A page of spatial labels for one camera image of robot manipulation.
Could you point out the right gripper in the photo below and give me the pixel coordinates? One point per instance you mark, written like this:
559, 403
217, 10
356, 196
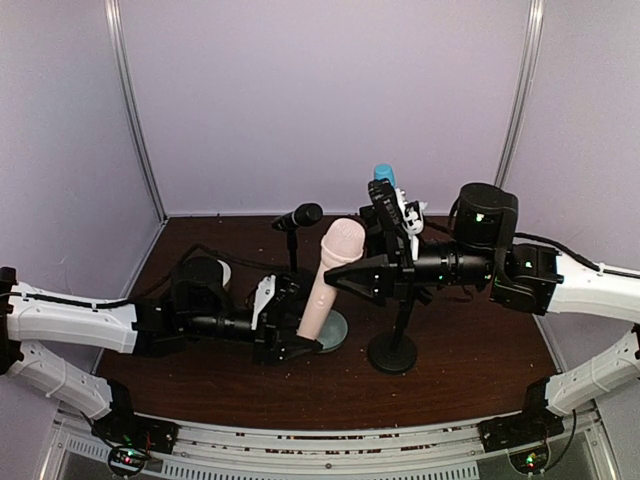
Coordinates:
395, 273

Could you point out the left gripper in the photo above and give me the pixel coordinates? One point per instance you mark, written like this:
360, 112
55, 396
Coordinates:
273, 326

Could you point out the black microphone stand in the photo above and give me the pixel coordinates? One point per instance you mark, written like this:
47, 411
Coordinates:
393, 352
292, 247
375, 241

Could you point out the black microphone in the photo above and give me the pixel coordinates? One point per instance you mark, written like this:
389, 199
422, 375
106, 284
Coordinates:
305, 215

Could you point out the blue toy microphone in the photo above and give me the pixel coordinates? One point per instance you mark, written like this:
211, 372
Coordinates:
384, 171

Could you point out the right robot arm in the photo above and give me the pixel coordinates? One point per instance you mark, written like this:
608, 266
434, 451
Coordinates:
522, 272

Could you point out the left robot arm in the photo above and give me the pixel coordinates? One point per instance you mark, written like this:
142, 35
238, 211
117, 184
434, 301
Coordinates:
196, 306

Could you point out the green ceramic bowl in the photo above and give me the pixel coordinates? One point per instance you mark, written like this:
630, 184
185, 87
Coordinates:
333, 333

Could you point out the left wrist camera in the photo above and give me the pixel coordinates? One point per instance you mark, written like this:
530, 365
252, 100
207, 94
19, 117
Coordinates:
265, 296

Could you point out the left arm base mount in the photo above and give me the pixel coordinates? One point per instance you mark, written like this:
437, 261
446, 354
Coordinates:
133, 441

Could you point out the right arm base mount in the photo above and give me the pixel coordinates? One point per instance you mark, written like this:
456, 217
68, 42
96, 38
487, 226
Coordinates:
524, 437

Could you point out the right aluminium frame post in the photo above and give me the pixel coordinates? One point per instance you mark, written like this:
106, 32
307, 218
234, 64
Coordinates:
526, 74

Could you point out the aluminium frame post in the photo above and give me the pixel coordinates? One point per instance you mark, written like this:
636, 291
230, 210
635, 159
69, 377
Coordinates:
526, 74
118, 42

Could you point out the left aluminium frame post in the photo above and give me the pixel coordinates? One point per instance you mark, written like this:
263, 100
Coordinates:
118, 42

